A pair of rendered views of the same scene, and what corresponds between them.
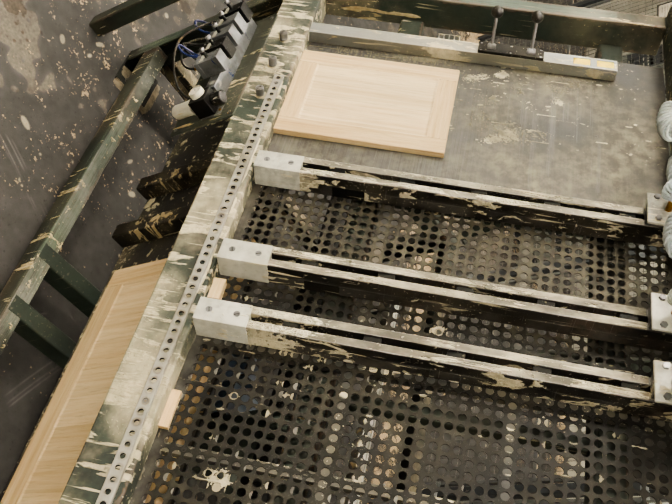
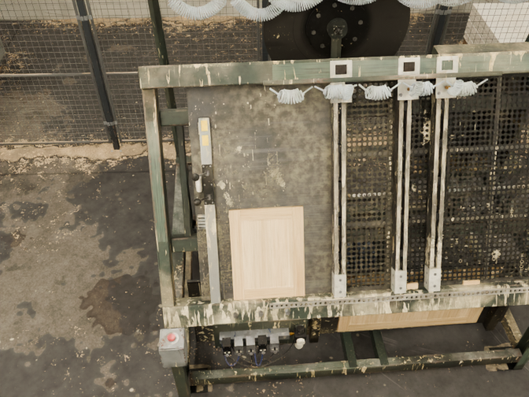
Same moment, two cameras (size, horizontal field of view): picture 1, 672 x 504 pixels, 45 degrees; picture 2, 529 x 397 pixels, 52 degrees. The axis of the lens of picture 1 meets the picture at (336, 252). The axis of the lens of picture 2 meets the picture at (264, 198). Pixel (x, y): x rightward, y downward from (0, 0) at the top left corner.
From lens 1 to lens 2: 2.34 m
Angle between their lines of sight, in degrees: 42
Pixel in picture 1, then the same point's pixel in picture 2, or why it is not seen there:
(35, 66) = not seen: outside the picture
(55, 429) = (427, 318)
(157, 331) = (445, 301)
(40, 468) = (445, 316)
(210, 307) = (434, 285)
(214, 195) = (364, 306)
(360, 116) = (283, 255)
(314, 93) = (271, 283)
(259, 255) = (401, 276)
